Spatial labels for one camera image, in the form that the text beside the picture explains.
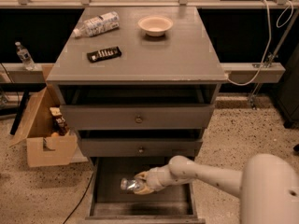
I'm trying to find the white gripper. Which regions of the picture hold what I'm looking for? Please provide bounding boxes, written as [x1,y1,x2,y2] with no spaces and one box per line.
[134,165,174,195]

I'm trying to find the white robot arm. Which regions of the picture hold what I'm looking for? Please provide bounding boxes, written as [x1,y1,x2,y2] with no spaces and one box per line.
[135,154,299,224]

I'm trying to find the grey bottom drawer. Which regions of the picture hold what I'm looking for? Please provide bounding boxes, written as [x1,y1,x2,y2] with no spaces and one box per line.
[78,157,206,224]

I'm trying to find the grey drawer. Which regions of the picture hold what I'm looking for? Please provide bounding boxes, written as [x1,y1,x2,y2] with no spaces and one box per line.
[60,105,214,130]
[78,157,206,224]
[79,138,203,157]

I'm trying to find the grey middle drawer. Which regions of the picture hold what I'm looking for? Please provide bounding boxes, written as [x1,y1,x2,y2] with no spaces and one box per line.
[79,138,203,157]

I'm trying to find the grey top drawer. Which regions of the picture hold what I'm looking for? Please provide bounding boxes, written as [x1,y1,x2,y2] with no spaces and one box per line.
[60,105,214,130]

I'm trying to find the grey drawer cabinet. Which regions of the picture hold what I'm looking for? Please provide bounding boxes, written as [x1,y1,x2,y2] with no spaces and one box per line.
[46,6,229,224]

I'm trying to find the snack items in box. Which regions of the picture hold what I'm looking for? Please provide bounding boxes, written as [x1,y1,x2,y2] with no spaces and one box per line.
[50,107,69,136]

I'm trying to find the open cardboard box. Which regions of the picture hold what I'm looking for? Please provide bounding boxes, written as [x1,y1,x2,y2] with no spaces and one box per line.
[8,63,78,168]

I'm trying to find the black snack bar wrapper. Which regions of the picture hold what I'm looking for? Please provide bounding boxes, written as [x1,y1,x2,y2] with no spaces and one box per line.
[87,47,121,63]

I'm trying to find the white bowl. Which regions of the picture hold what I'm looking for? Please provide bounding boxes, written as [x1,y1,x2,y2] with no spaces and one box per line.
[137,15,173,37]

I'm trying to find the lying plastic water bottle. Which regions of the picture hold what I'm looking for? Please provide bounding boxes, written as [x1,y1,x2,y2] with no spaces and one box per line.
[73,11,120,38]

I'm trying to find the standing small water bottle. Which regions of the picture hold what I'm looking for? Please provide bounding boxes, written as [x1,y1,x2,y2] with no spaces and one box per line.
[15,42,35,71]

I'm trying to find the metal tripod stand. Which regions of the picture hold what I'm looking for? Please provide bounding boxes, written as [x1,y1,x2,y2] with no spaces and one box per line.
[248,9,299,109]

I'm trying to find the black floor cable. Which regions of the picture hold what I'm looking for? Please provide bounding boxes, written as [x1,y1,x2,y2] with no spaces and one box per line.
[62,173,95,224]

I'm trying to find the white cable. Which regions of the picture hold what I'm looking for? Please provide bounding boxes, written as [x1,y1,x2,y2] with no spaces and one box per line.
[225,0,295,87]

